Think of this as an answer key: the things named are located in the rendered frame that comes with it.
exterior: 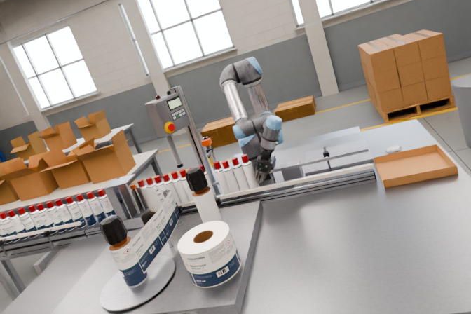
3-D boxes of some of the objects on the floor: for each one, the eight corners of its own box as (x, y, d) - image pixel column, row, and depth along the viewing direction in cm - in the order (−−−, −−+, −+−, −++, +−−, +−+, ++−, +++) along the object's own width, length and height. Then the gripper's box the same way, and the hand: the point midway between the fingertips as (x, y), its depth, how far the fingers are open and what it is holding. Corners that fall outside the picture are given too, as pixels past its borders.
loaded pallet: (456, 106, 441) (444, 33, 416) (385, 123, 463) (369, 55, 439) (426, 86, 552) (415, 27, 527) (369, 100, 574) (357, 45, 550)
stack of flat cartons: (206, 150, 604) (200, 132, 595) (212, 139, 653) (206, 123, 645) (243, 140, 590) (237, 122, 581) (246, 130, 639) (240, 113, 631)
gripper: (257, 148, 175) (247, 186, 183) (275, 153, 174) (265, 190, 182) (259, 141, 183) (250, 179, 191) (277, 146, 182) (267, 183, 190)
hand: (258, 180), depth 188 cm, fingers closed, pressing on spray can
